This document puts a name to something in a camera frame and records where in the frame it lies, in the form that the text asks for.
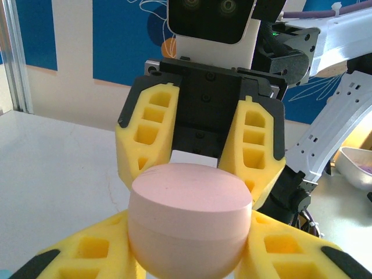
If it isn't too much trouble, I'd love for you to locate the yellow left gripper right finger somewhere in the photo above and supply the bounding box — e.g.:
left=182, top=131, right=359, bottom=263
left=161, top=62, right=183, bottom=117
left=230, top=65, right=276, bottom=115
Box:
left=235, top=208, right=372, bottom=279

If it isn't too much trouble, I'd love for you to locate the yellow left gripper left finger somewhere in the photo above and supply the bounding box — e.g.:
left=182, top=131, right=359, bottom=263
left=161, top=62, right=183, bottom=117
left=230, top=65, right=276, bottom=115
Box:
left=8, top=209, right=146, bottom=279

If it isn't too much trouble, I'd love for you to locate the pink earbud charging case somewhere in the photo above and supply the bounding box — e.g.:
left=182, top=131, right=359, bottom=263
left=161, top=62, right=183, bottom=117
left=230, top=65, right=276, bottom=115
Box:
left=127, top=162, right=253, bottom=278

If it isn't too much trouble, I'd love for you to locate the white bowl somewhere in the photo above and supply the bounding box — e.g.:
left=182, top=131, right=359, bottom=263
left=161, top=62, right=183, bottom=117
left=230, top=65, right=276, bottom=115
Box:
left=338, top=146, right=372, bottom=191

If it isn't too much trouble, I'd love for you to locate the blue poster dark circle flower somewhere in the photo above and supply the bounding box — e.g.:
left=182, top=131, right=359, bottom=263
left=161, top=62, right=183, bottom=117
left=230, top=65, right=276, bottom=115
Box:
left=92, top=0, right=183, bottom=87

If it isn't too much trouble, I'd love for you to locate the blue poster white line print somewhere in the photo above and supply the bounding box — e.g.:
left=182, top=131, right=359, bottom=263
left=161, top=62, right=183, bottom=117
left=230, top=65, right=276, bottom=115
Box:
left=16, top=0, right=58, bottom=71

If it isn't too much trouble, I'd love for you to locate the blue wall poster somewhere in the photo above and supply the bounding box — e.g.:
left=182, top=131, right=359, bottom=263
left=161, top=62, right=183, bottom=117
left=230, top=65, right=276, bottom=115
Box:
left=283, top=72, right=349, bottom=126

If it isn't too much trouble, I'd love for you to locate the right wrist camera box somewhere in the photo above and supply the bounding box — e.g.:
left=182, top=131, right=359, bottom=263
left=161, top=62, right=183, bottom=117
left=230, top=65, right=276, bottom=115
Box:
left=166, top=0, right=260, bottom=65

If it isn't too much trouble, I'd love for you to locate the aluminium frame post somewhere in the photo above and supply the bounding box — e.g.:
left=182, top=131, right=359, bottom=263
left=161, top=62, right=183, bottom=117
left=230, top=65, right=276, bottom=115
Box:
left=0, top=0, right=33, bottom=115

